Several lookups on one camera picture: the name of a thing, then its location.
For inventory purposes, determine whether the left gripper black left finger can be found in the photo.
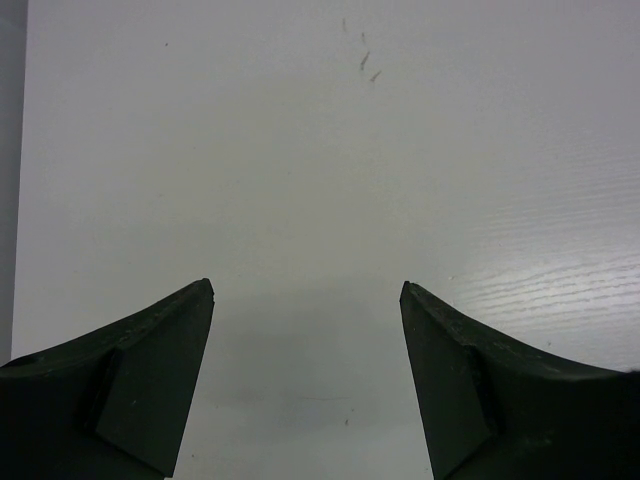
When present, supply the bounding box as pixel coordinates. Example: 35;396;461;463
1;278;214;480

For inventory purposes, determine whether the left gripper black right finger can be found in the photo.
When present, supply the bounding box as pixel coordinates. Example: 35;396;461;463
400;282;639;479

